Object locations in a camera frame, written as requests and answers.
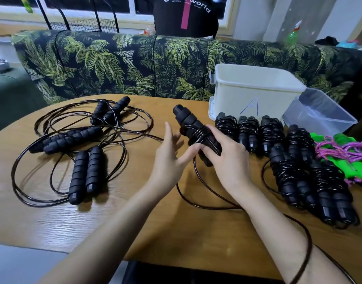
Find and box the person's right hand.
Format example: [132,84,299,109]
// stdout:
[198,125,255,196]

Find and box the white window frame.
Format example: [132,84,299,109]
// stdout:
[0,0,238,30]

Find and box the green jump rope pink cord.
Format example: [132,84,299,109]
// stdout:
[310,132,362,163]
[332,151,362,190]

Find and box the black cloth item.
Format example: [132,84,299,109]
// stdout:
[315,36,340,47]

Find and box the teal item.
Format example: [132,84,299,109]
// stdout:
[336,40,359,49]

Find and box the person's left hand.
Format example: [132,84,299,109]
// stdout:
[149,122,203,192]

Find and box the yellow-green packet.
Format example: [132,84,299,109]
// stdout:
[19,0,34,14]

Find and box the black foam-handle jump rope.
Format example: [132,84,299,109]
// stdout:
[11,142,129,208]
[33,96,164,145]
[173,104,357,284]
[29,100,153,188]

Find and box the pile of bundled black ropes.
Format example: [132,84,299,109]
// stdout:
[214,112,360,230]

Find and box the black wire rack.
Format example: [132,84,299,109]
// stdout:
[35,0,120,34]

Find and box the person's left forearm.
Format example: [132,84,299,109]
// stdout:
[36,182,181,284]

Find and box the clear plastic container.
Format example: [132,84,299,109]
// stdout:
[282,88,358,137]

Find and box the person's right forearm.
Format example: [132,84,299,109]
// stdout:
[227,180,351,284]

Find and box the palm leaf print sofa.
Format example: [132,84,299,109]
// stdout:
[11,29,362,105]

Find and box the white plastic bin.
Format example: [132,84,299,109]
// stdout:
[208,63,307,126]

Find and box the green spray bottle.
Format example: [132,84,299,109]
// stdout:
[286,21,303,46]

